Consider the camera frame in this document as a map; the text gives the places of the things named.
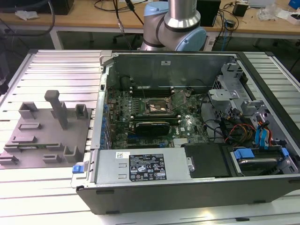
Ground metal socket cover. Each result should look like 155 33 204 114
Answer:
167 90 190 112

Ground CPU socket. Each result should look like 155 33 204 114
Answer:
142 97 175 117

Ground crumpled white plastic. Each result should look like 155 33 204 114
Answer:
14 6 40 21

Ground large black box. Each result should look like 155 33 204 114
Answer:
0 0 75 15

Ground grey parts rack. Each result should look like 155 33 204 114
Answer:
0 90 92 170

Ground wooden desk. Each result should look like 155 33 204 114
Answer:
0 0 300 51

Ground black office chair base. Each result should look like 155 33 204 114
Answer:
112 32 144 51

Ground silver power supply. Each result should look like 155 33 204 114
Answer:
93 149 192 186

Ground black graphics card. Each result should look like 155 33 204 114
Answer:
134 120 171 137

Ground silver chipset heatsink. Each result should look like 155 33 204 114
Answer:
173 138 188 148

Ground green motherboard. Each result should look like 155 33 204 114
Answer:
106 88 211 150

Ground black and silver PC case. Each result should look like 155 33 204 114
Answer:
71 50 300 215

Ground tall black box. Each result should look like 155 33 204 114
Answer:
200 0 222 28

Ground silver metal drive cage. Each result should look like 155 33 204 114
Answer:
207 88 240 111

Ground black plastic shroud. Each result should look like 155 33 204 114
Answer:
181 143 235 179

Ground small black box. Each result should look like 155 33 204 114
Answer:
232 1 248 17

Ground blue disk carrier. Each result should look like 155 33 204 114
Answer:
233 147 290 162

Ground hard disk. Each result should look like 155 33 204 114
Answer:
236 157 283 177

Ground clear plastic bag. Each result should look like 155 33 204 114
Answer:
255 4 278 21

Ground white cardboard box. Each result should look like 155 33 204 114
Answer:
288 13 300 25

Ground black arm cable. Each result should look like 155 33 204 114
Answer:
0 0 56 37

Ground thin cable with silver plug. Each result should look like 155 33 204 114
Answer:
112 0 132 51

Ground red yellow black wire bundle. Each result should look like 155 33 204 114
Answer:
224 123 256 144

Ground blue flat data wire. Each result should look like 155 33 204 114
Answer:
260 120 270 149
255 125 264 150

